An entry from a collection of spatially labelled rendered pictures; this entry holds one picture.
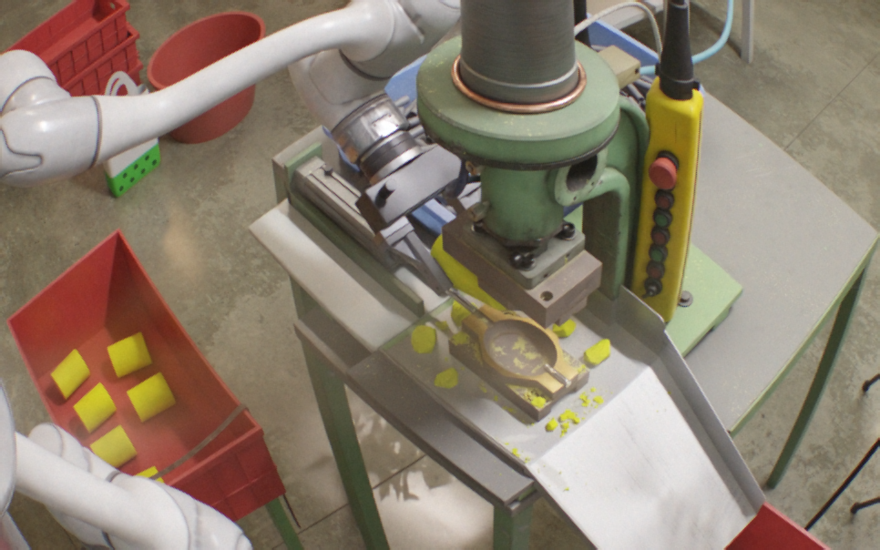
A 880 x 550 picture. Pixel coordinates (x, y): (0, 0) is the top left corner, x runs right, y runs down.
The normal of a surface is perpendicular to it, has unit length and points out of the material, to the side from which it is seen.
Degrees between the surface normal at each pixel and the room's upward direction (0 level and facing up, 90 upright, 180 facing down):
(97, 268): 90
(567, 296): 90
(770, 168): 0
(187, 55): 81
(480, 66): 90
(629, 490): 30
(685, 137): 85
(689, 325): 0
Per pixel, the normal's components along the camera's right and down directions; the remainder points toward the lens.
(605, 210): -0.73, 0.51
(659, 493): 0.32, -0.33
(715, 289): -0.03, -0.68
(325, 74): -0.50, 0.30
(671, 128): -0.41, 0.62
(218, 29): 0.02, 0.62
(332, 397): 0.68, 0.53
